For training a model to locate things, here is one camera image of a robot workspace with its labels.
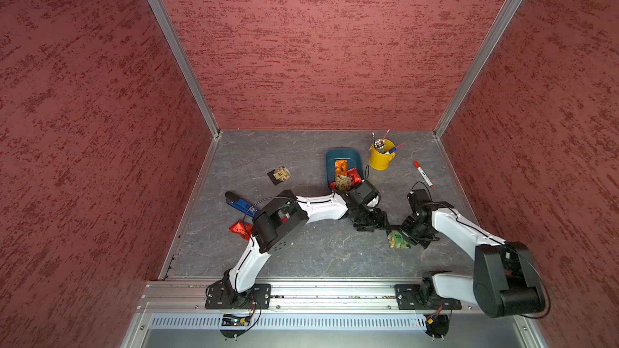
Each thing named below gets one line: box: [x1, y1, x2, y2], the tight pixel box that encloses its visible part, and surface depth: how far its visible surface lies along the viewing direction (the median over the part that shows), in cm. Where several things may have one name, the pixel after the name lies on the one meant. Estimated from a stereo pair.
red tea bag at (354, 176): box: [346, 167, 363, 187], surface depth 102 cm
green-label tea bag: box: [386, 230, 411, 249], surface depth 87 cm
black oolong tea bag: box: [266, 165, 292, 187], surface depth 106 cm
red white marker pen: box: [411, 160, 435, 189], surface depth 105 cm
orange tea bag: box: [334, 159, 348, 181], surface depth 108 cm
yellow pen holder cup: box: [368, 139, 397, 171], surface depth 103 cm
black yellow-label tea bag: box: [335, 174, 353, 191], surface depth 99 cm
